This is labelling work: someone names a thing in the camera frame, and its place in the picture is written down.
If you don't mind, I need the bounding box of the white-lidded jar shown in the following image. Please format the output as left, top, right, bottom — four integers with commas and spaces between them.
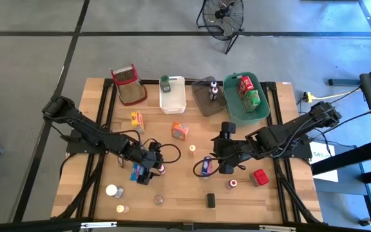
105, 184, 125, 199

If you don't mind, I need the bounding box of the metal box grater red handle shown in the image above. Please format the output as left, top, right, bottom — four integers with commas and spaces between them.
110, 63, 148, 107

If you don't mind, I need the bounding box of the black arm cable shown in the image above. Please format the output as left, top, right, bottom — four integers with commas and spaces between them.
142, 137, 182, 164
193, 157, 221, 179

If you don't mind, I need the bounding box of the black aluminium table frame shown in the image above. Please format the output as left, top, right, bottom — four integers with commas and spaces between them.
50, 78, 324, 226

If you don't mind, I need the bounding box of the orange Mini Wheats cereal box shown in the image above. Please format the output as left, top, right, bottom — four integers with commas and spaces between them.
170, 121, 190, 142

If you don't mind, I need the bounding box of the dark green pepper tin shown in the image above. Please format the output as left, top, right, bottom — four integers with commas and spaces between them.
205, 192, 216, 209

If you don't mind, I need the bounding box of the white plastic bin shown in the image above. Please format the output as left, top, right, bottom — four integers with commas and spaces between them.
158, 75, 187, 115

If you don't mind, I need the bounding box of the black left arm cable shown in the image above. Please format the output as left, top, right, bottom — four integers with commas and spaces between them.
142, 137, 182, 164

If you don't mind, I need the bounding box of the black floor fan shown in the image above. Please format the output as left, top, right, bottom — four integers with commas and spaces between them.
195, 0, 245, 55

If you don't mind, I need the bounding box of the red Froot Loops cereal box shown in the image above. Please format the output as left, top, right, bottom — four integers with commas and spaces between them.
236, 75, 255, 101

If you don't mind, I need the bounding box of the green Apple Jacks cereal box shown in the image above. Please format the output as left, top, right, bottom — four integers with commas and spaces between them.
241, 90, 262, 114

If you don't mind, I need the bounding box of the blue Rice Krispies cereal box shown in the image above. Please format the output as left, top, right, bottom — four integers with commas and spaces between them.
129, 162, 142, 183

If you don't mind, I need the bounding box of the yellow extension cord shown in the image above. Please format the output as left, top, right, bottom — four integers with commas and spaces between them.
302, 86, 362, 101

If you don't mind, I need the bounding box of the blue Frosted Flakes cereal box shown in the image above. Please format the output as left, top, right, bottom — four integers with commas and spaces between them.
201, 156, 213, 178

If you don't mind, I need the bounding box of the yellow Corn Pops cereal box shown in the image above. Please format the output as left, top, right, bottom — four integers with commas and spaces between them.
130, 111, 146, 134

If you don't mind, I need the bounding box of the grey translucent plastic bin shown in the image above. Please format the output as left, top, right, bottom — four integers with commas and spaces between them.
191, 75, 228, 118

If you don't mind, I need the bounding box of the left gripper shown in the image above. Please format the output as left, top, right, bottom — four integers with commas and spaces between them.
133, 140, 166, 186

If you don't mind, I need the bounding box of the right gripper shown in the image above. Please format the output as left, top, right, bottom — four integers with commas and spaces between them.
211, 121, 248, 175

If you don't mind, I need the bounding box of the teal plastic bin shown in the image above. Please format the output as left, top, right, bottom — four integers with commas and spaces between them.
222, 71, 271, 128

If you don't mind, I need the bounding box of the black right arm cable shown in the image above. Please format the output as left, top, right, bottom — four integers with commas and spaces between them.
193, 157, 221, 179

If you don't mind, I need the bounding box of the white paper sheet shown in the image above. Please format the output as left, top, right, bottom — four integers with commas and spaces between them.
309, 141, 339, 183

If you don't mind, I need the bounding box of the small yellow-lidded jar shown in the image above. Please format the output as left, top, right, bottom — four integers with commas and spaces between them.
115, 204, 131, 215

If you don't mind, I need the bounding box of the purple food colouring bottle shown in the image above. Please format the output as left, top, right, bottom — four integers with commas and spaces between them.
208, 86, 219, 102

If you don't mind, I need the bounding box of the black rig beam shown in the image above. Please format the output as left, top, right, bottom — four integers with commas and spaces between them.
0, 218, 371, 232

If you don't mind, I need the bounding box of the red-lidded square spice container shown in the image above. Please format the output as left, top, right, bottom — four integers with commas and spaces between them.
249, 168, 270, 188

